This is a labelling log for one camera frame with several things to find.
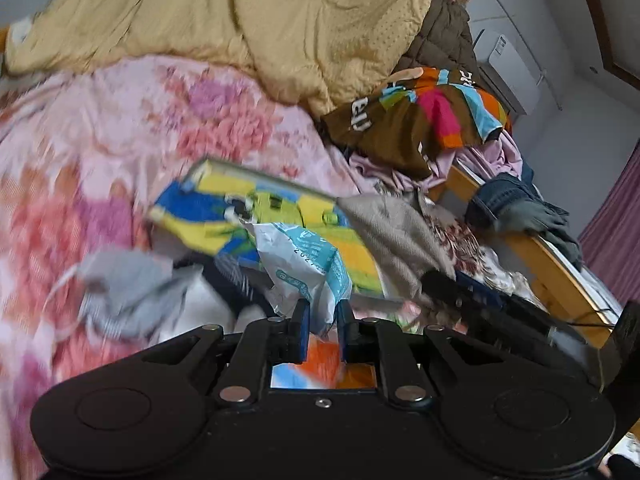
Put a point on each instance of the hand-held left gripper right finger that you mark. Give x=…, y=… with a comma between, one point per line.
x=345, y=332

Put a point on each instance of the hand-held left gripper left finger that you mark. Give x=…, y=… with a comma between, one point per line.
x=300, y=332

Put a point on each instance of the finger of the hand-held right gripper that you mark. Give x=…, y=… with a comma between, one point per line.
x=480, y=290
x=440, y=285

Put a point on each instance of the beige grey cloth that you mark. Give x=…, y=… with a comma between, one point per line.
x=400, y=240

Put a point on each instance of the white teal plastic packet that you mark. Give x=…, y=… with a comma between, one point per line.
x=300, y=265

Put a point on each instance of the colourful cartoon print box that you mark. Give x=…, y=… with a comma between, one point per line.
x=210, y=210

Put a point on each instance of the white brown ornate cloth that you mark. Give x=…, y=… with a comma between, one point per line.
x=460, y=240

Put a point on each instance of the black white striped sock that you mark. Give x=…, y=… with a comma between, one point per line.
x=230, y=280

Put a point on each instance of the grey green garment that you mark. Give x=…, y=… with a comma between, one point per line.
x=530, y=217

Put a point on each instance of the blue jeans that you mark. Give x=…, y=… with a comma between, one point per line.
x=500, y=195

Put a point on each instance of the lilac cloth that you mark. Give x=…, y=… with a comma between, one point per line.
x=480, y=160

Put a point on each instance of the purple curtain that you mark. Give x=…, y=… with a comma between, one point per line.
x=620, y=220

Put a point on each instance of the brown multicolour striped garment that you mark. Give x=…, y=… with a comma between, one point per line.
x=400, y=130

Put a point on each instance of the light grey cloth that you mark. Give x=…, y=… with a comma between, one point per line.
x=125, y=280

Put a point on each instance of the white air conditioner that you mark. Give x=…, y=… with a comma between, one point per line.
x=505, y=65

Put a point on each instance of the brown quilted jacket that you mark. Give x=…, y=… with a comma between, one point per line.
x=445, y=40

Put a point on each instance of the pink floral bedsheet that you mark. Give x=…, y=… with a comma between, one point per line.
x=100, y=135

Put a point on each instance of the beige dotted blanket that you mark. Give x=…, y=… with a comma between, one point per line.
x=250, y=20

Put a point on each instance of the wooden bed frame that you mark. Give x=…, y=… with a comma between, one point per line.
x=550, y=265

